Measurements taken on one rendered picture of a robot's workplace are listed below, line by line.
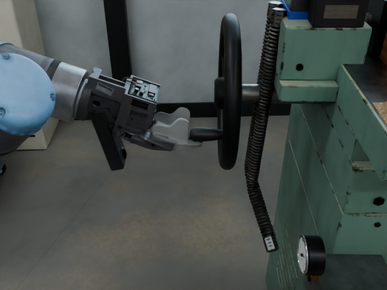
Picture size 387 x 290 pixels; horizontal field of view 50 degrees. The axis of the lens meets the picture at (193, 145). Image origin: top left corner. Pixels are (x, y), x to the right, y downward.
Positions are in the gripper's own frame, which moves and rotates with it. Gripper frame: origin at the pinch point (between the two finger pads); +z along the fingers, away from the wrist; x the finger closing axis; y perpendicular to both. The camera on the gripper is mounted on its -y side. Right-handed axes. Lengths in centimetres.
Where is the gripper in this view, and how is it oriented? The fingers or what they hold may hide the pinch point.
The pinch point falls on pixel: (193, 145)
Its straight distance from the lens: 72.6
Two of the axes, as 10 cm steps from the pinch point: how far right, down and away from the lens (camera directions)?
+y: 3.5, -7.8, -5.3
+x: 0.2, -5.5, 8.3
